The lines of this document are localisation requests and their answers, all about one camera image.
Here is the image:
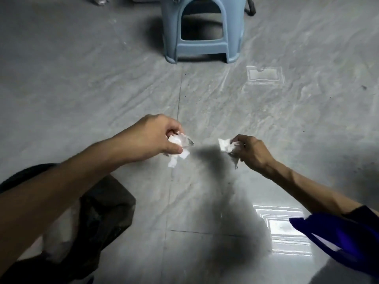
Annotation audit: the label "person's right hand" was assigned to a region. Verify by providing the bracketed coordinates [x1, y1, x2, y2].
[230, 134, 278, 176]

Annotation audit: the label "person's left hand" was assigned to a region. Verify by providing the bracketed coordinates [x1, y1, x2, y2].
[111, 114, 185, 164]

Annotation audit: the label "paper scrap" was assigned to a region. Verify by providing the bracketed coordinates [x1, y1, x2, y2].
[218, 138, 242, 170]
[164, 133, 195, 169]

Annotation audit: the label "black-lined trash bin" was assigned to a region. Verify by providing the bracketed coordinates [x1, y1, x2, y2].
[0, 163, 137, 284]

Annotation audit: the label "person's right forearm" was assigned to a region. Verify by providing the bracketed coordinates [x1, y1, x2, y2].
[266, 162, 363, 216]

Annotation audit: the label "person's left forearm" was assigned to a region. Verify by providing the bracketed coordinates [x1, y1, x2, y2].
[0, 136, 129, 275]

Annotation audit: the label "person's blue shorts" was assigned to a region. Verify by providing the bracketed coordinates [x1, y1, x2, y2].
[289, 205, 379, 277]

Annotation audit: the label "blue plastic stool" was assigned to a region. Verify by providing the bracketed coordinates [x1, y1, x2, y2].
[159, 0, 247, 64]

